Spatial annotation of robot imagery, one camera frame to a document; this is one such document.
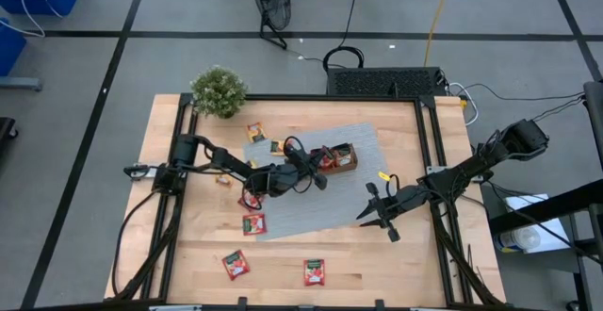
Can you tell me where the black coiled floor cable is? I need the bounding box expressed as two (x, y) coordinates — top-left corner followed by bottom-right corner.
(321, 0), (367, 73)

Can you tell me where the thin white cable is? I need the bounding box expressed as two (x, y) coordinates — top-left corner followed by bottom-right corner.
(0, 0), (65, 39)

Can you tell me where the yellow cable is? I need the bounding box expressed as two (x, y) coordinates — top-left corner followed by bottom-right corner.
(422, 0), (459, 68)

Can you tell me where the white box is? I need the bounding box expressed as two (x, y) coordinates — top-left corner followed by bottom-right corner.
(503, 192), (572, 254)

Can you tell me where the black computer tower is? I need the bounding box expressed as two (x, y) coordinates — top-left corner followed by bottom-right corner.
(326, 66), (448, 98)

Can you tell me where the green potted plant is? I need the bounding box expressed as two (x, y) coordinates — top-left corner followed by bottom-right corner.
(189, 64), (250, 120)

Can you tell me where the black aluminium table frame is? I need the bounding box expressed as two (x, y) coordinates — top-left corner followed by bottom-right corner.
(104, 92), (508, 311)

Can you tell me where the black caster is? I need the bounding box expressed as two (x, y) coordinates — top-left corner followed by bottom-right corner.
(0, 116), (20, 140)

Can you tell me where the white wipes canister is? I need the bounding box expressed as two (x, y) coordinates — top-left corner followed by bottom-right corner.
(493, 225), (543, 254)

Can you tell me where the black arm base cable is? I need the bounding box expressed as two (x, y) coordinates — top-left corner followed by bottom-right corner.
(110, 188), (164, 298)

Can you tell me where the grey cart base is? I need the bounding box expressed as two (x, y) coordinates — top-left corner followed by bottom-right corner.
(0, 75), (43, 92)

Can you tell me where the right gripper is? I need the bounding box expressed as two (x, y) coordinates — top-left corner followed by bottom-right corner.
(355, 182), (431, 244)

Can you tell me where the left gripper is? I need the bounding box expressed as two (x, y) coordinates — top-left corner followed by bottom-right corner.
(262, 136), (336, 198)

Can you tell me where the grey woven placemat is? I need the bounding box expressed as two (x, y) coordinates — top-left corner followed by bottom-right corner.
(241, 122), (392, 242)

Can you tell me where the tan vanilla tea packet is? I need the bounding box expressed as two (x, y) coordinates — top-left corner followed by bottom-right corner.
(336, 144), (355, 168)

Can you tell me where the wooden tea box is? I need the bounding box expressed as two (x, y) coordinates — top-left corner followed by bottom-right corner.
(282, 141), (359, 176)

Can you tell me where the red strawberry tea packet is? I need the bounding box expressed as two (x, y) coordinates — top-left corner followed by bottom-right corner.
(318, 150), (338, 171)
(241, 212), (269, 237)
(302, 258), (326, 287)
(236, 191), (264, 212)
(221, 249), (252, 282)

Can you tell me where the black side table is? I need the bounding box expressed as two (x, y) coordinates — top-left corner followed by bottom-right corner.
(487, 80), (603, 311)

